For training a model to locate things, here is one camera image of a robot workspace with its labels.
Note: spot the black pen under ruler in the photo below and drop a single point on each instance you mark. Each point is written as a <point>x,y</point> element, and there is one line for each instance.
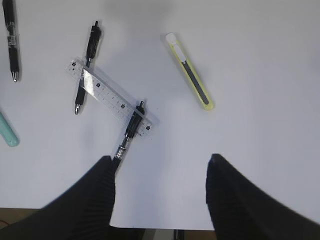
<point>91,50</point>

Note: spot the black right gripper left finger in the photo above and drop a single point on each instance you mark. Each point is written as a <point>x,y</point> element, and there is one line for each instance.
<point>83,212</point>

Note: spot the black pen over ruler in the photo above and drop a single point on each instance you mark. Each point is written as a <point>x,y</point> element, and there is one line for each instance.
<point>130,132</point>

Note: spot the black pen near holder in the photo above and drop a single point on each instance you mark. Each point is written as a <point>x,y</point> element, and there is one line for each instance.
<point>9,12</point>

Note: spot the yellow utility knife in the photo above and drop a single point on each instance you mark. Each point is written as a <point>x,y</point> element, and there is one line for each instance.
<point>191,74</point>

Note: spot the teal utility knife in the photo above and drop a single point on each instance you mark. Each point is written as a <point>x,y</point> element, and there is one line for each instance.
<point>7,133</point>

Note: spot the clear plastic ruler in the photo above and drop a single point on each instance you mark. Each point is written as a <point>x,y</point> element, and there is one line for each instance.
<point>104,90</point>

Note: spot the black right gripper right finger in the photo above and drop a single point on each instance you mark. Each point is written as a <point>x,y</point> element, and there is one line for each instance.
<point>239,210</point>

